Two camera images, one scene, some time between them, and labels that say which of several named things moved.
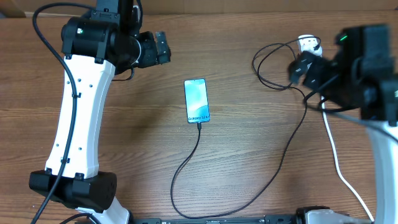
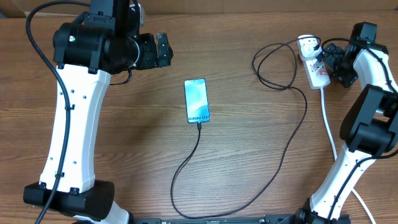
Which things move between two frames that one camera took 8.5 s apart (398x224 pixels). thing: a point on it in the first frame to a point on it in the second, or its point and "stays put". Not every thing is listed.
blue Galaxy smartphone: [196, 101] stays put
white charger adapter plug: [308, 43] stays put
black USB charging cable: [268, 181] to [292, 42]
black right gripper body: [323, 71] to [339, 65]
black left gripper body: [150, 55] stays put
